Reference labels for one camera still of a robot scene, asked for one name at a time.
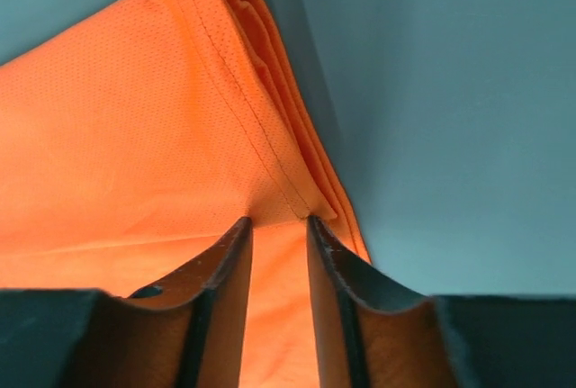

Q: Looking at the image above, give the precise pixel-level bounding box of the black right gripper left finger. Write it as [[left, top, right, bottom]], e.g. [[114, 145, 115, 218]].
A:
[[1, 217, 252, 387]]

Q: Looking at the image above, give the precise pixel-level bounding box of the orange t shirt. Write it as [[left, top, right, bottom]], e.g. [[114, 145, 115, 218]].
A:
[[1, 0, 367, 387]]

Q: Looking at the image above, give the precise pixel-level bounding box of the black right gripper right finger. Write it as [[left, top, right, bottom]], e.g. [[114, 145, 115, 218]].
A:
[[307, 216, 575, 387]]

